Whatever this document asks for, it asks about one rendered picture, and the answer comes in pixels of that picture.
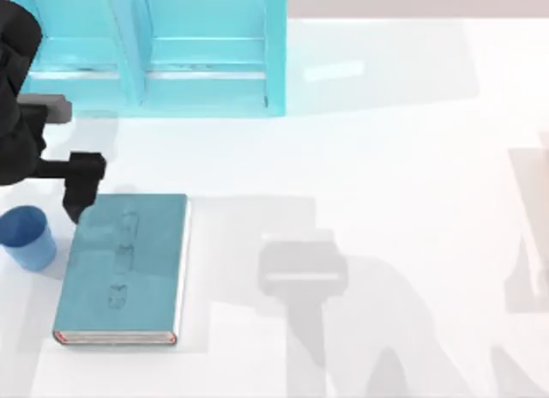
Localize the blue cup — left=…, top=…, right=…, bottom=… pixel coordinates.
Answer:
left=0, top=205, right=58, bottom=273

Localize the teal hardcover book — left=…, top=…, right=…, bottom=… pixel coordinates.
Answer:
left=51, top=193, right=193, bottom=347

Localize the light blue rack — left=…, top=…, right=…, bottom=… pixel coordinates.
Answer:
left=18, top=0, right=287, bottom=119

